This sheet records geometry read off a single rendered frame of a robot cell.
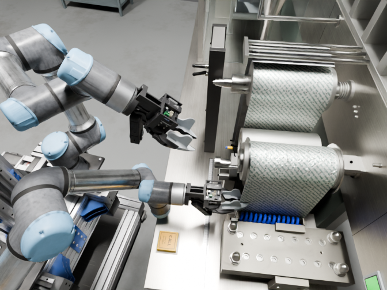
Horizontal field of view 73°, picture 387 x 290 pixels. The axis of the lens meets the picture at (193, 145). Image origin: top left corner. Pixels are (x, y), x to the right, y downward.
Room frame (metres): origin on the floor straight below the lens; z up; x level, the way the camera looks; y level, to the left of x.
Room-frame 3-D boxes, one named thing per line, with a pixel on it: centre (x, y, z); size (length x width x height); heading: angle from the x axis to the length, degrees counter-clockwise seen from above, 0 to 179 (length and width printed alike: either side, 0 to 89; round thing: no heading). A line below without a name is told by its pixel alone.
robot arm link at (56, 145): (0.67, 0.58, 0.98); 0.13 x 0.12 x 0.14; 131
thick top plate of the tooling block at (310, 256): (0.24, -0.30, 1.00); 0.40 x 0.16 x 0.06; 84
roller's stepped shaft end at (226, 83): (0.69, -0.10, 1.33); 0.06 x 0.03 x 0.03; 84
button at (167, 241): (0.30, 0.10, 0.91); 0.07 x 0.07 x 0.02; 84
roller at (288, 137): (0.54, -0.29, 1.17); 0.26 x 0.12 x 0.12; 84
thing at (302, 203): (0.36, -0.27, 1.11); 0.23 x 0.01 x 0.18; 84
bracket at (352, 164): (0.41, -0.45, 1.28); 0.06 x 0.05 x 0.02; 84
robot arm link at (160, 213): (0.42, 0.13, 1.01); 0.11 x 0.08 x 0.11; 32
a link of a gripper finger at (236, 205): (0.36, -0.14, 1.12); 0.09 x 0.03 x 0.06; 83
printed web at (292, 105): (0.55, -0.29, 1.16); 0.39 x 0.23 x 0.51; 174
